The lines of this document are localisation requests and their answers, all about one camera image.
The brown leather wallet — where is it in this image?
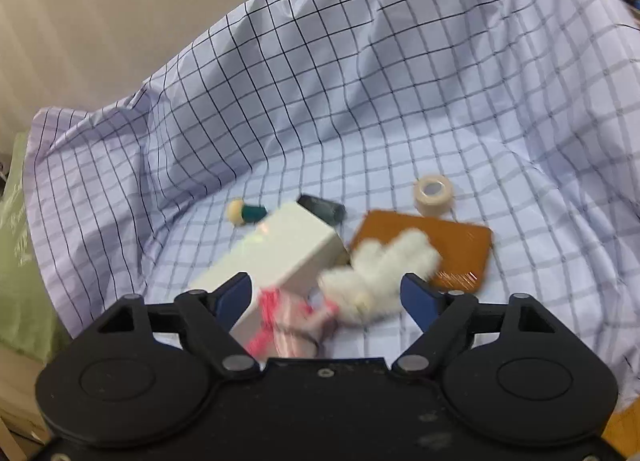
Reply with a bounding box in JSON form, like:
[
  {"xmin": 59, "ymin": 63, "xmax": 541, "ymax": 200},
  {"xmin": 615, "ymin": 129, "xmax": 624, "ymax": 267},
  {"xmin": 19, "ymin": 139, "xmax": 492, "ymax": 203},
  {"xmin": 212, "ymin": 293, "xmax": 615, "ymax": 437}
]
[{"xmin": 349, "ymin": 209, "xmax": 494, "ymax": 293}]

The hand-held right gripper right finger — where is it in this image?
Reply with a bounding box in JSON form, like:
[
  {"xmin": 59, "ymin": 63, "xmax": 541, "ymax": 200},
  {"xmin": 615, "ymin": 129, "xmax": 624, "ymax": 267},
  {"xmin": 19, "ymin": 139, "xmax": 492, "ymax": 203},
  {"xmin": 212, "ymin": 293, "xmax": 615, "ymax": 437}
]
[{"xmin": 391, "ymin": 273, "xmax": 557, "ymax": 382}]

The small cream-headed green doll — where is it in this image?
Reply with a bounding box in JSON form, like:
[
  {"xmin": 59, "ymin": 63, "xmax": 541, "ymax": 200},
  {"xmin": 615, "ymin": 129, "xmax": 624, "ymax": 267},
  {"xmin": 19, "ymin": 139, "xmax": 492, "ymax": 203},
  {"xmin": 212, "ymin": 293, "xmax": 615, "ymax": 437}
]
[{"xmin": 227, "ymin": 198, "xmax": 269, "ymax": 227}]

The pink ribbon cloth pouch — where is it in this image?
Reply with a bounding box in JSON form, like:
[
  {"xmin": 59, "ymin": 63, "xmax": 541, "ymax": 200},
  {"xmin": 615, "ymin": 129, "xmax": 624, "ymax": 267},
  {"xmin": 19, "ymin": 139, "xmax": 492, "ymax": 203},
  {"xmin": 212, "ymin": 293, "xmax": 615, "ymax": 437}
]
[{"xmin": 244, "ymin": 287, "xmax": 342, "ymax": 358}]

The white cardboard phone box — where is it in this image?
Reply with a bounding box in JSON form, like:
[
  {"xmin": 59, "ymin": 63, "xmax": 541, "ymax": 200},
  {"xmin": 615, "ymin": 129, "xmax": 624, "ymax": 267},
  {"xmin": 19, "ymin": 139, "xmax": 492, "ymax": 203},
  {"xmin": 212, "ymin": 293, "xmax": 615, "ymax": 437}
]
[{"xmin": 189, "ymin": 200, "xmax": 346, "ymax": 349}]

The light blue checked sheet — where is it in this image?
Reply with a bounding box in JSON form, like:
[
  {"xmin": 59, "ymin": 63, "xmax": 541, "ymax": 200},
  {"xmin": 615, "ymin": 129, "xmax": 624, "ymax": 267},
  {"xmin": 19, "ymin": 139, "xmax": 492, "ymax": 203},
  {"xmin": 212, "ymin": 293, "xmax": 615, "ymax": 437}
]
[{"xmin": 22, "ymin": 0, "xmax": 640, "ymax": 414}]

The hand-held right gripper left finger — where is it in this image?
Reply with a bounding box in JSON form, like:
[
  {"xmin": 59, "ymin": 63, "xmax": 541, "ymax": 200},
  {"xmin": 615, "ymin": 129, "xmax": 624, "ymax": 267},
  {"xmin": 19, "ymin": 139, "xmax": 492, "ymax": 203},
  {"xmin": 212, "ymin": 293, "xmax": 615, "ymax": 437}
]
[{"xmin": 92, "ymin": 271, "xmax": 262, "ymax": 383}]

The beige tape roll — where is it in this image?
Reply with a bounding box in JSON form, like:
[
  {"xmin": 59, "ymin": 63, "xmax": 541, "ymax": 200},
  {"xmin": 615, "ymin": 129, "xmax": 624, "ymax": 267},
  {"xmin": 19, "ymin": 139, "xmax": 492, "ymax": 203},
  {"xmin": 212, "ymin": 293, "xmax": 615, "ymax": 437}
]
[{"xmin": 413, "ymin": 174, "xmax": 454, "ymax": 217}]

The white plush bear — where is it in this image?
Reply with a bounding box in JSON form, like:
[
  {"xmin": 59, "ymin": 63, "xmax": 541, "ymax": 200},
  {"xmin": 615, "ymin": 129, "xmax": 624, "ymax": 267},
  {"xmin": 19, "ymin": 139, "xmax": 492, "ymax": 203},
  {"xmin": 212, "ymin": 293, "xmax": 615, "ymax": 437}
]
[{"xmin": 319, "ymin": 229, "xmax": 442, "ymax": 328}]

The black cylinder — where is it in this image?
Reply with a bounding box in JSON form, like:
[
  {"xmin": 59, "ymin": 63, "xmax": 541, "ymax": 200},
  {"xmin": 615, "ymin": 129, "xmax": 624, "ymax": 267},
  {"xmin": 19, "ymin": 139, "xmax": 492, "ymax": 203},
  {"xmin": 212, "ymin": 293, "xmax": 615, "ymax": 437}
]
[{"xmin": 297, "ymin": 194, "xmax": 346, "ymax": 225}]

